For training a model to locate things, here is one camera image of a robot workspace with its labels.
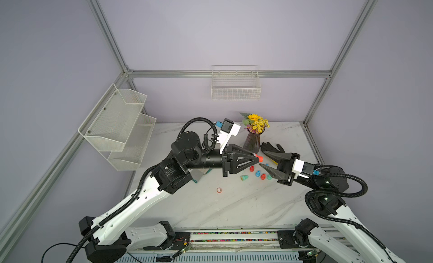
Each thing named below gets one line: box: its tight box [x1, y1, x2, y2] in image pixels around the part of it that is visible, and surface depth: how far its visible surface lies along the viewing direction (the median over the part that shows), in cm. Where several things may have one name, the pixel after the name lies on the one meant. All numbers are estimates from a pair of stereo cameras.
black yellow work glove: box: [259, 141, 286, 159], surface depth 107 cm
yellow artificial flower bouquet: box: [239, 112, 271, 135], surface depth 90 cm
